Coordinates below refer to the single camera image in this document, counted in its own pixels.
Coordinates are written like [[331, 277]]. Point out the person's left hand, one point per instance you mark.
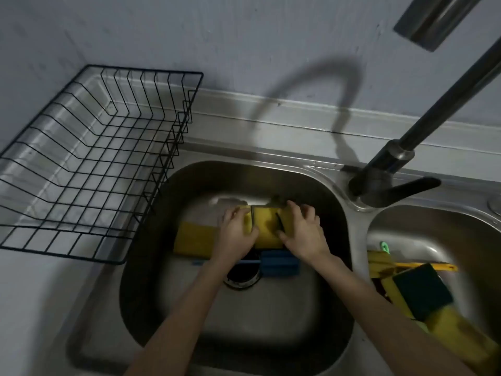
[[233, 240]]

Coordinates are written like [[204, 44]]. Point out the person's right hand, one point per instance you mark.
[[307, 238]]

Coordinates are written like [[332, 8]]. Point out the person's right thumb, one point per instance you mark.
[[284, 236]]

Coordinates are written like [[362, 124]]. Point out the person's left thumb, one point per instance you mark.
[[252, 232]]

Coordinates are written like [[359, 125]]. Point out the yellow sponge with black stripes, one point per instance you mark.
[[266, 227]]

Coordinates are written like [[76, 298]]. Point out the person's left forearm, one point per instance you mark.
[[184, 321]]

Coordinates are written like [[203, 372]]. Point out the person's right forearm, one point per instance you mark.
[[375, 321]]

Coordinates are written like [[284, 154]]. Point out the blue brush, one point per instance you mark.
[[280, 264]]

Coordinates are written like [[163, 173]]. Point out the steel sink drain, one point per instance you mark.
[[242, 277]]

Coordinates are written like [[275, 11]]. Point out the yellow cloth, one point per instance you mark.
[[195, 240]]

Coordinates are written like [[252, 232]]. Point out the stainless steel double sink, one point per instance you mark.
[[270, 321]]

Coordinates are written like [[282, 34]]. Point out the yellow plastic scraper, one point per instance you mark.
[[381, 264]]

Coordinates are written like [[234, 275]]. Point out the small green plastic piece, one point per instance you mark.
[[385, 247]]

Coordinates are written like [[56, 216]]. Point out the dark metal faucet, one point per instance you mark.
[[387, 168]]

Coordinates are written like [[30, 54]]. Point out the green scouring sponge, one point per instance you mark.
[[422, 291]]

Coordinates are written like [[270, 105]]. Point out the large yellow sponge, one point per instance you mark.
[[462, 336]]

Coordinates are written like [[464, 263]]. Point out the metal wall rail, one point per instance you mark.
[[434, 19]]

